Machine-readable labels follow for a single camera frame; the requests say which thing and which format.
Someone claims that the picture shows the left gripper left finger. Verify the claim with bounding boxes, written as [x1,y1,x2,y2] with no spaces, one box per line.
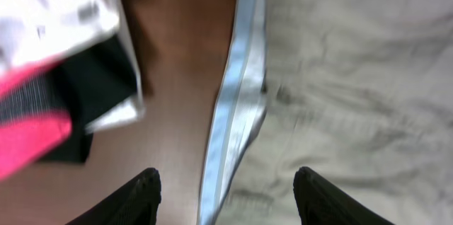
[68,168,161,225]

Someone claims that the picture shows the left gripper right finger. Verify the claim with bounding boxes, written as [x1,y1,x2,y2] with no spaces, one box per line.
[293,166,392,225]

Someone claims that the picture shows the white black printed shirt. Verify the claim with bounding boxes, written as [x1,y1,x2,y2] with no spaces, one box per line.
[1,0,144,133]

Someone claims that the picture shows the black red garment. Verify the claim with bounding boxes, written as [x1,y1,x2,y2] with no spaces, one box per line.
[1,35,138,178]

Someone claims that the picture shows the khaki shorts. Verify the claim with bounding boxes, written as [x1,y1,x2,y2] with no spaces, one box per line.
[198,0,452,224]

